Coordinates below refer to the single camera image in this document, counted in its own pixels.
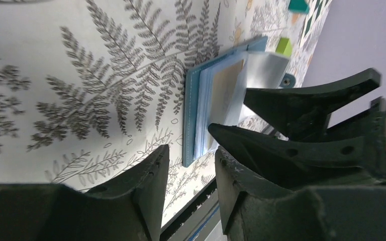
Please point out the green white chessboard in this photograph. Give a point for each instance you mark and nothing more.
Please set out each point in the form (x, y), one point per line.
(316, 10)

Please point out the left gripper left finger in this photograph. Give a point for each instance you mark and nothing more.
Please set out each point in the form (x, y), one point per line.
(127, 207)

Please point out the lime green block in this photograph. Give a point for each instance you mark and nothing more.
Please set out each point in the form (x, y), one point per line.
(284, 47)

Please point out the floral table mat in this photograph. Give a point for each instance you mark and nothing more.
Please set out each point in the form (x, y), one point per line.
(88, 89)

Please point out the blue card holder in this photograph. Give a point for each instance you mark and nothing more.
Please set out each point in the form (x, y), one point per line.
(261, 69)

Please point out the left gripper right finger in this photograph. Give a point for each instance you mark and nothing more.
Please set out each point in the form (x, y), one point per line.
(253, 208)

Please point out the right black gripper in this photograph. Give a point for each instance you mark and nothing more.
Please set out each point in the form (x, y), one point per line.
(357, 147)

